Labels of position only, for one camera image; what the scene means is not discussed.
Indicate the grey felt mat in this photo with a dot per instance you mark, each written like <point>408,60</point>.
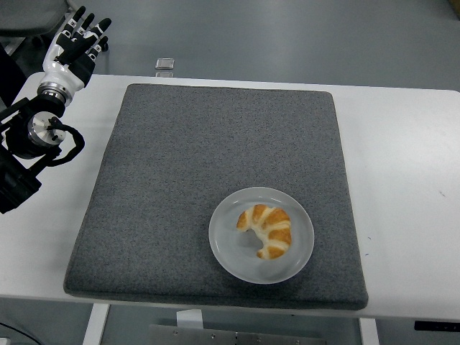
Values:
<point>230,143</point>

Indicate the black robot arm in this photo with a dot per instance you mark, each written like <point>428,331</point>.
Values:
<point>18,143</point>

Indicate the black table control panel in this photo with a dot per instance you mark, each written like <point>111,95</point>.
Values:
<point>436,325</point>

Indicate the silver floor socket box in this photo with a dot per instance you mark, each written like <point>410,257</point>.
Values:
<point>165,74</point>
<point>165,63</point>

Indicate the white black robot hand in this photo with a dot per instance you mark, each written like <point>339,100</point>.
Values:
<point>59,73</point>

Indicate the grey office chair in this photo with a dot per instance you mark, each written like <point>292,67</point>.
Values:
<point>21,14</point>

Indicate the golden croissant bread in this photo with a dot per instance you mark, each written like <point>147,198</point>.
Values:
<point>273,230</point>

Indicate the white table leg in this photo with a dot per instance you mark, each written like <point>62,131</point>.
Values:
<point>95,325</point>
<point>369,332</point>

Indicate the round grey plate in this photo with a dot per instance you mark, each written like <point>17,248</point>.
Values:
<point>230,251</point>

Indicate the grey metal plate with screws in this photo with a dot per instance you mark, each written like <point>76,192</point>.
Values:
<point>251,338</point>

